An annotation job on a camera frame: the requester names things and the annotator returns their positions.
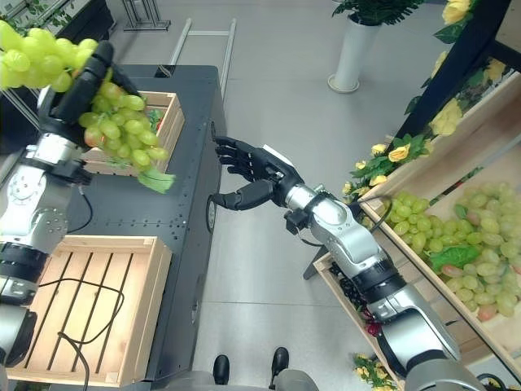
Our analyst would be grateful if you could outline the grey metal floor frame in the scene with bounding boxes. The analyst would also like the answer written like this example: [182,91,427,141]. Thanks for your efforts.
[168,17,238,99]

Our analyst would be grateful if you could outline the black metal table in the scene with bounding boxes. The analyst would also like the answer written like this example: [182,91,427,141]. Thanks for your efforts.
[52,64,227,384]

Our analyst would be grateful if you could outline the white pillar planter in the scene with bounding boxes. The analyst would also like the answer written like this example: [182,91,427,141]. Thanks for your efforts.
[327,15,383,94]

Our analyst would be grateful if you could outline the green vine on shelf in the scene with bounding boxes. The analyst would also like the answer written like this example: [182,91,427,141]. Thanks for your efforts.
[0,0,75,36]

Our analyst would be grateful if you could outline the empty slatted wooden crate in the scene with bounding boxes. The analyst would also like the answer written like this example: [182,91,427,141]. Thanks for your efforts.
[7,235,173,389]

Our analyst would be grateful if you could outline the dark purple grape bunch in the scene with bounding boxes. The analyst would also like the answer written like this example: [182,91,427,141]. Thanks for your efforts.
[330,262,370,313]

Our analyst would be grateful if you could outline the small wooden crate with greenery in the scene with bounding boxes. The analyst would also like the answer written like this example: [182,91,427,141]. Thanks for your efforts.
[80,90,186,178]

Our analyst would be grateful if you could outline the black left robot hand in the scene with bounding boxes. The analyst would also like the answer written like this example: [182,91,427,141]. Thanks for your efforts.
[37,39,143,150]

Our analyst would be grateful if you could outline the green grape bunch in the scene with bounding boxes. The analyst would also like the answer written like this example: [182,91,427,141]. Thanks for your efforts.
[0,20,177,196]

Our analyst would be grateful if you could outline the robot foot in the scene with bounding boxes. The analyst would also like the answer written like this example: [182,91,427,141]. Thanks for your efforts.
[270,346,291,375]
[212,354,230,386]

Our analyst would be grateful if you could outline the low wooden crate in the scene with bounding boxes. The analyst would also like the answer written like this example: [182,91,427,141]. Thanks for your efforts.
[312,244,408,391]

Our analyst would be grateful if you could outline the yellow flower cluster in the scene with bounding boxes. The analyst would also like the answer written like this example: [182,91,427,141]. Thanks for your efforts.
[351,353,398,391]

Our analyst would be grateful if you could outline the large wooden display crate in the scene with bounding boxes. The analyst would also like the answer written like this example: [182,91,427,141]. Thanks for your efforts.
[357,72,521,370]

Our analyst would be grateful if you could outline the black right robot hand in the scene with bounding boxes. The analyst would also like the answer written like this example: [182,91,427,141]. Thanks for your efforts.
[211,136,306,211]

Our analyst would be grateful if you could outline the yellow artificial rose garland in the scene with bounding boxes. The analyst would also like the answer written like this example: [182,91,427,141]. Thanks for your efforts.
[341,0,510,204]

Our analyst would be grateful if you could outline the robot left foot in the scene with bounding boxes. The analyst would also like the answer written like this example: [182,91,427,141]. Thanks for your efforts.
[212,354,230,386]

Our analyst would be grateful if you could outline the metal rack base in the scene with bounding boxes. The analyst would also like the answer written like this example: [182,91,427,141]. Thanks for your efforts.
[120,0,173,33]

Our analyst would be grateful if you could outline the green leafy plant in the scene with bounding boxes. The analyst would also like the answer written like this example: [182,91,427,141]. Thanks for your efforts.
[331,0,427,28]

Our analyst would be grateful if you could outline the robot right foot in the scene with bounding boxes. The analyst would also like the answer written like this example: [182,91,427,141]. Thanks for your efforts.
[270,346,291,375]

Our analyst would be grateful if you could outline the grey robot torso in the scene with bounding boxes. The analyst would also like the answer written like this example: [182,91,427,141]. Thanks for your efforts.
[174,367,323,391]

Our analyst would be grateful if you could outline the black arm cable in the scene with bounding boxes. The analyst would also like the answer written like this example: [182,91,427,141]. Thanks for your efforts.
[38,189,125,391]

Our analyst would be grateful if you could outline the pile of green grapes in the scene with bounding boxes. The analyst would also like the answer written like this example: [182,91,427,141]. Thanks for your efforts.
[382,182,521,323]

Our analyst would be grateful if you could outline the black display shelf frame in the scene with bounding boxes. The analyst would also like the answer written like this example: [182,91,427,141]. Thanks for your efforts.
[395,0,513,142]

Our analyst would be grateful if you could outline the green artificial leaf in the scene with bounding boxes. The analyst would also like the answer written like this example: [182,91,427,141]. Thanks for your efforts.
[427,243,482,273]

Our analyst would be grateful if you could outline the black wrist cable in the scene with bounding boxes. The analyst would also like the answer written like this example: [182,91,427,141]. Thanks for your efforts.
[352,195,394,233]

